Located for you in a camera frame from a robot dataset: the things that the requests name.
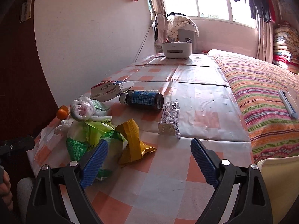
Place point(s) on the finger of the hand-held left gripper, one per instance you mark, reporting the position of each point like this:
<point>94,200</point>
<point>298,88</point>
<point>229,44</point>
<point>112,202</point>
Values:
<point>16,145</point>

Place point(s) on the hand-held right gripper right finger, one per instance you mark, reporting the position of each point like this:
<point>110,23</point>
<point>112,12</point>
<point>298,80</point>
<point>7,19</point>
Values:
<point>204,165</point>

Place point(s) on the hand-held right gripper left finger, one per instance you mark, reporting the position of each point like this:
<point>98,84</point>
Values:
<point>93,165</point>

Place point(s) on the white red medicine box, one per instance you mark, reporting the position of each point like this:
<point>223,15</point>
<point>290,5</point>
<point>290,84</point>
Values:
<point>102,93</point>

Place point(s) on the blue can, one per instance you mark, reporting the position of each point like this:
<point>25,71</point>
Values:
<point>142,99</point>

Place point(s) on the white desktop bin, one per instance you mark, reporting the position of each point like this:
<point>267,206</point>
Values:
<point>176,50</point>

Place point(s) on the person's left hand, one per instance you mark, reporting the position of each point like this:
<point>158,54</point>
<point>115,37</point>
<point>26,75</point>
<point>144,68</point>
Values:
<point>5,191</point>

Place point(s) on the green white printed plastic bag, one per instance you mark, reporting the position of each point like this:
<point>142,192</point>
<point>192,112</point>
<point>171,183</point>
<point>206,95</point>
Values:
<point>84,140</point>

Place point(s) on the yellow snack packet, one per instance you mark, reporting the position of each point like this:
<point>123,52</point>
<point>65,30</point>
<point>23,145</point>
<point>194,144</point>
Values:
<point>133,140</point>

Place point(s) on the crumpled white plastic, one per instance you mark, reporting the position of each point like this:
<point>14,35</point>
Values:
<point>63,126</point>

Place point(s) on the silver blister pack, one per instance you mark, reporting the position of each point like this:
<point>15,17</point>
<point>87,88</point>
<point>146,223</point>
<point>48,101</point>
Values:
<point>171,112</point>
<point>169,129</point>

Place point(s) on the small orange object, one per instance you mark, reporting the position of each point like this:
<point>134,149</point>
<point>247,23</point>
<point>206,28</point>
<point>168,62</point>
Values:
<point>62,113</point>

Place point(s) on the pale green plastic bag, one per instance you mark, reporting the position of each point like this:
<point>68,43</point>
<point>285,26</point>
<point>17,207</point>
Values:
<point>101,108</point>

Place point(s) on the knotted white plastic bag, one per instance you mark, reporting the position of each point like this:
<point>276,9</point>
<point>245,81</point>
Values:
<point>80,108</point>

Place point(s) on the dark brown door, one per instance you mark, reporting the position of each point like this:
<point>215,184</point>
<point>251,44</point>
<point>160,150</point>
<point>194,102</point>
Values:
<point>21,74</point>

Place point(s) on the orange checked tablecloth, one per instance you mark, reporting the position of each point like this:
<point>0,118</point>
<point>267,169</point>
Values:
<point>201,93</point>

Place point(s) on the cream plastic chair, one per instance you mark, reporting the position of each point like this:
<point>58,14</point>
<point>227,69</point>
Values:
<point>282,186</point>

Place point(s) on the striped bed blanket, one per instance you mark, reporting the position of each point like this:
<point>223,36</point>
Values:
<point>257,98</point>

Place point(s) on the small white blue box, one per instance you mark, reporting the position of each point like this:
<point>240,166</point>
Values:
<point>124,85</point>

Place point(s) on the white and blue device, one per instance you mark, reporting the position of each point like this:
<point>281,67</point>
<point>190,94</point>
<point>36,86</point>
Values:
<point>289,102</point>

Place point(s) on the white appliance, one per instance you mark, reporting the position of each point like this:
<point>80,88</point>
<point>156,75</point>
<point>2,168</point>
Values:
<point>186,33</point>

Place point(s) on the stack of folded blankets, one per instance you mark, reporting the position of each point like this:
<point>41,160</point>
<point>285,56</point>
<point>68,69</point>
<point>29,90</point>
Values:
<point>287,49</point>

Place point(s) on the spotted cream cloth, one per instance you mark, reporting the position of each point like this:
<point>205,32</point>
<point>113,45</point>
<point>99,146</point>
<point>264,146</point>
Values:
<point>177,24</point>

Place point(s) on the hanging beige bag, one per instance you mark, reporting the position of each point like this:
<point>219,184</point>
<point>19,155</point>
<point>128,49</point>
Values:
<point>161,26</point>

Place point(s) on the window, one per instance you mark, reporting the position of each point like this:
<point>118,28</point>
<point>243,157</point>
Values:
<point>210,2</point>

